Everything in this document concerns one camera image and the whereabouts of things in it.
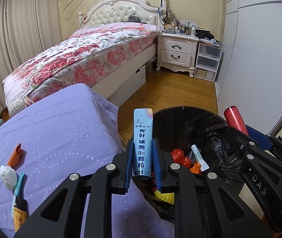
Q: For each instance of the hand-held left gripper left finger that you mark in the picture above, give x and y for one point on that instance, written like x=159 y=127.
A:
x=129 y=168

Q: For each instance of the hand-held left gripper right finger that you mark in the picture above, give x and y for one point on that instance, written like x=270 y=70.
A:
x=157 y=168

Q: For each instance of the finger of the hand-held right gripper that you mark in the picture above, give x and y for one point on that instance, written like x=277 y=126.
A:
x=262 y=140
x=242 y=138

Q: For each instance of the red shiny tube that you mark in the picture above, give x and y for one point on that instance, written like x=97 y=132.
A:
x=235 y=119

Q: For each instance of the red plastic bag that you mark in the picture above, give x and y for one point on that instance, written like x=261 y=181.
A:
x=179 y=156

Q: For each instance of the light blue sachet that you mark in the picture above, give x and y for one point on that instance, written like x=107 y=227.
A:
x=142 y=141

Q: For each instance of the orange plastic bag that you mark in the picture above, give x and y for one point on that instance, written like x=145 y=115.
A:
x=196 y=168

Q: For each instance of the white tube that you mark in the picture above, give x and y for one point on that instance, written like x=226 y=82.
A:
x=199 y=157

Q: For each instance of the black trash bin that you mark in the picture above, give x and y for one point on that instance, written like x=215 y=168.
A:
x=164 y=214

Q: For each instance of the black bin liner bag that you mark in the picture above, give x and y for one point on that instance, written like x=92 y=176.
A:
x=188 y=129

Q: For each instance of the purple quilted cloth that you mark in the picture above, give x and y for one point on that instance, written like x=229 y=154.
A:
x=69 y=129

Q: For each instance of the grey wardrobe sliding door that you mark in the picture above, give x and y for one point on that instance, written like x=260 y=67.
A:
x=262 y=67

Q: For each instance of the clear plastic drawer unit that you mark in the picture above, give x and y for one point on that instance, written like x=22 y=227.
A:
x=207 y=62

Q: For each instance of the white nightstand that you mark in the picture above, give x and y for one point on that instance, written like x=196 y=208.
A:
x=178 y=52

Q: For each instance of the pile of dark items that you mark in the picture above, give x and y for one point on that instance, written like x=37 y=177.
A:
x=207 y=36

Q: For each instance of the teal sachet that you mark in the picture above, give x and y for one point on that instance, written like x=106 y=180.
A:
x=19 y=186

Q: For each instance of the orange torn wrapper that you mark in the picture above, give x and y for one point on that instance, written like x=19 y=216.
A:
x=16 y=155

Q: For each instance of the small brown bottle yellow label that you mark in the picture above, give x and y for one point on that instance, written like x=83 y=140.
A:
x=19 y=213

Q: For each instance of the white crumpled tissue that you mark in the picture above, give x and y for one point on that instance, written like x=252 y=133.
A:
x=7 y=177

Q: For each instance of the white ball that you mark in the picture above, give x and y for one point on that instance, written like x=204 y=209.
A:
x=17 y=107

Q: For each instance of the floral bedspread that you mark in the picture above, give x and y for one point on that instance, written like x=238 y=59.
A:
x=76 y=52

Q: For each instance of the cluster of cosmetic bottles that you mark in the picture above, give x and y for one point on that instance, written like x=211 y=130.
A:
x=178 y=27

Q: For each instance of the dark cloth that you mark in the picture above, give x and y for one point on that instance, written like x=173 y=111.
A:
x=134 y=18

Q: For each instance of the white bedside lamp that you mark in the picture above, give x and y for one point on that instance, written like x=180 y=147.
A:
x=163 y=5

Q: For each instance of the white tufted bed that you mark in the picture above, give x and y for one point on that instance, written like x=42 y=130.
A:
x=121 y=11

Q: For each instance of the beige curtains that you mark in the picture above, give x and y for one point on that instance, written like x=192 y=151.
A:
x=19 y=29

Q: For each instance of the wall socket strip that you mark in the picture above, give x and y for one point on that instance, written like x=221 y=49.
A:
x=189 y=23

